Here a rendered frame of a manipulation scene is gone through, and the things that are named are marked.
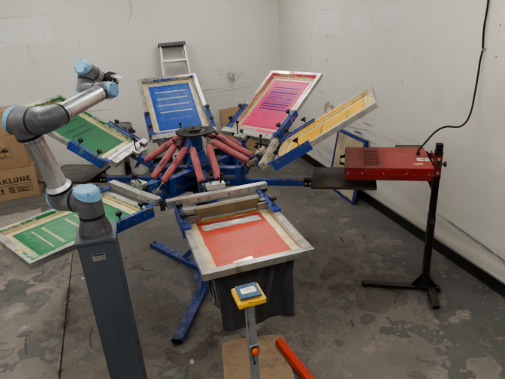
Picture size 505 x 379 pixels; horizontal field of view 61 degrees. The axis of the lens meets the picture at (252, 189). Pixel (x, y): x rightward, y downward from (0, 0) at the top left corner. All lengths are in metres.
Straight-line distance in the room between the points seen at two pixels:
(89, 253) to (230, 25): 5.05
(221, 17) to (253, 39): 0.57
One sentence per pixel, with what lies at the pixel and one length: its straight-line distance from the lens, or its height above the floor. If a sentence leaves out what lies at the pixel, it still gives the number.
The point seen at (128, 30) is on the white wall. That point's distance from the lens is 6.48.
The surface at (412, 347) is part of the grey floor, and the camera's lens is 3.23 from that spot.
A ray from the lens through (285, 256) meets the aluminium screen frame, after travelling 2.20.
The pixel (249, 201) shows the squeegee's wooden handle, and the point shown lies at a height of 1.05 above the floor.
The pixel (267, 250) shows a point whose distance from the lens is 2.30.
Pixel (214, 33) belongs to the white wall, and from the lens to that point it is 6.66.
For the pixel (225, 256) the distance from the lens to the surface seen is 2.28.
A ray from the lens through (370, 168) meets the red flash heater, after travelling 2.99.
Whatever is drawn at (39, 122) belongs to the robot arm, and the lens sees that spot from 1.93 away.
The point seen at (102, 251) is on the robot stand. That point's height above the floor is 1.13.
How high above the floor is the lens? 2.14
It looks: 23 degrees down
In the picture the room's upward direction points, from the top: 4 degrees counter-clockwise
